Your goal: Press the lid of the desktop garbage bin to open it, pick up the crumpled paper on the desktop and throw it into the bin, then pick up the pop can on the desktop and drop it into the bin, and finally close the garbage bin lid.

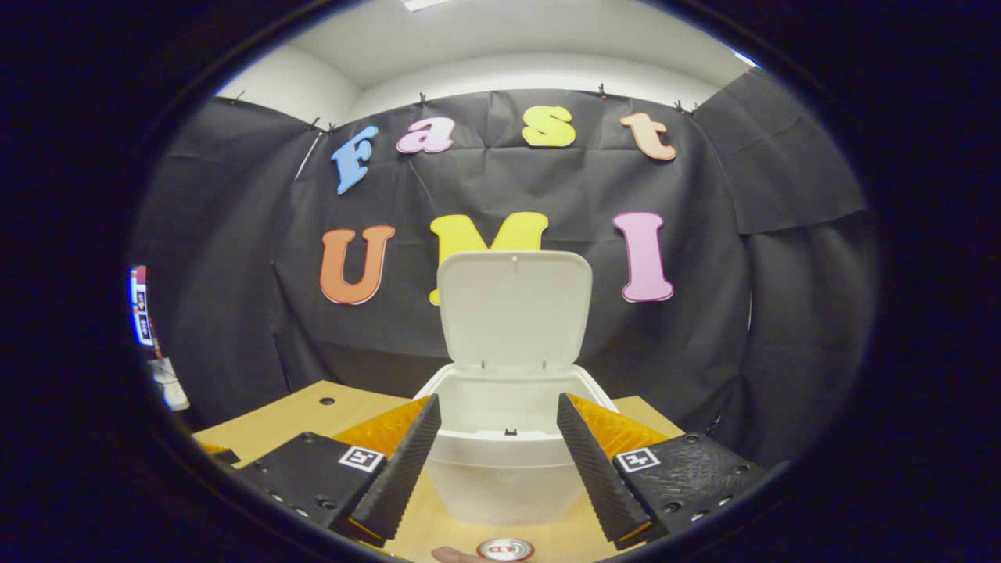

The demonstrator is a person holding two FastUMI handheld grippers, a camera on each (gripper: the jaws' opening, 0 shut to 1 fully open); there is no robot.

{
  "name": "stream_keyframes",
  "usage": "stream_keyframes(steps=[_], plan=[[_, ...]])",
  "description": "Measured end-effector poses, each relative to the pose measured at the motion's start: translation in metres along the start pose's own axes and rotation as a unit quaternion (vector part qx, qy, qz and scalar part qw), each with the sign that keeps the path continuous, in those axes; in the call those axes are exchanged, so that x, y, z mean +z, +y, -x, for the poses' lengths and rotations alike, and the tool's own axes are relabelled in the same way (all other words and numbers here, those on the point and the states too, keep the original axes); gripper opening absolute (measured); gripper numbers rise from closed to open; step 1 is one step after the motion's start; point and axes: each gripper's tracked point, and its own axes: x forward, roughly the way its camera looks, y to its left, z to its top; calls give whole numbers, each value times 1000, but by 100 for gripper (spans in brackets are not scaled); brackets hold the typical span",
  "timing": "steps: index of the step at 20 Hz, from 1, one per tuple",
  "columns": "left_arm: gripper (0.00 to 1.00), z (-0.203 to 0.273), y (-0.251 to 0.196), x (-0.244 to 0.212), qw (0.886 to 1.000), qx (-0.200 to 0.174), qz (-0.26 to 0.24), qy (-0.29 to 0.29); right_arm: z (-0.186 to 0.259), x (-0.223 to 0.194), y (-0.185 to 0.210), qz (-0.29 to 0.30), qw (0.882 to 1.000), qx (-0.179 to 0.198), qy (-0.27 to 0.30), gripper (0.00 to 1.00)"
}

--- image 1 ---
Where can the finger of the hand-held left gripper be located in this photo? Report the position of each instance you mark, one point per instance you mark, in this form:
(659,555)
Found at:
(215,453)

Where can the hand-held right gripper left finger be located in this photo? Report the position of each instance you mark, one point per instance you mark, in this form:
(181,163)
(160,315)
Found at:
(403,469)

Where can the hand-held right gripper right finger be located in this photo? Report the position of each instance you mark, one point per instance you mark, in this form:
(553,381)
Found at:
(598,477)

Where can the red pop can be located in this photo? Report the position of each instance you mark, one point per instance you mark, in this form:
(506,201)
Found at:
(505,550)

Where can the white garbage bin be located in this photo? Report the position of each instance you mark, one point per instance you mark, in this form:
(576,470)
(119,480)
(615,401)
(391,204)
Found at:
(512,313)

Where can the wooden desktop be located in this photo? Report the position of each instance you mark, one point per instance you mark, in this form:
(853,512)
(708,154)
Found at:
(266,430)

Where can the white plastic device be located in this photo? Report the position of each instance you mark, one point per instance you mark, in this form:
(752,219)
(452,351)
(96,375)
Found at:
(174,391)

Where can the blue framed screen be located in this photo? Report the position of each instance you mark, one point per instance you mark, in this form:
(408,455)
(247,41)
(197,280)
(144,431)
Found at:
(141,313)

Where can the black backdrop cloth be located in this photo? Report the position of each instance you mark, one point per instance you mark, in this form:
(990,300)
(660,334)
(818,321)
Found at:
(704,328)

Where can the ceiling light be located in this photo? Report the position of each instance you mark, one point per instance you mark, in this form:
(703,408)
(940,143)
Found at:
(745,59)
(426,4)

